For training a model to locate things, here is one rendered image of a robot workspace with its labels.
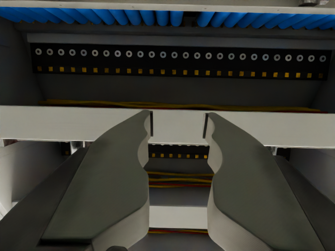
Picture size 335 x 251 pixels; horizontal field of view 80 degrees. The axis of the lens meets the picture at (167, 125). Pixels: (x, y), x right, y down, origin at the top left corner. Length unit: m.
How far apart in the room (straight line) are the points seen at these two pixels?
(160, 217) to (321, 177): 0.34
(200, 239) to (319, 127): 0.47
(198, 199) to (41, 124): 0.35
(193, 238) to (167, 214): 0.28
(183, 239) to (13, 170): 0.46
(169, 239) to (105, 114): 0.48
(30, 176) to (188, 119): 0.37
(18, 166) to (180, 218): 0.32
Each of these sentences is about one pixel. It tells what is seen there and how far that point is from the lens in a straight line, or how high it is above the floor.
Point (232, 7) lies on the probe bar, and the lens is 0.27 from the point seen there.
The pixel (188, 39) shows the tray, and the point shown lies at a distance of 0.39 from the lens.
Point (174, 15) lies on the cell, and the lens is 0.30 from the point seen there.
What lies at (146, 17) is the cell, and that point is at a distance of 0.31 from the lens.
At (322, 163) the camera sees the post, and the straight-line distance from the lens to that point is 0.53.
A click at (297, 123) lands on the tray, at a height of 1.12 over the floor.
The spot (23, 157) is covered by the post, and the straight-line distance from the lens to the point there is 0.49.
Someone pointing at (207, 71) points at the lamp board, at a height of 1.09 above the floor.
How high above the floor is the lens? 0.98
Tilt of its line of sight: 33 degrees up
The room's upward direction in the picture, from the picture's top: 179 degrees counter-clockwise
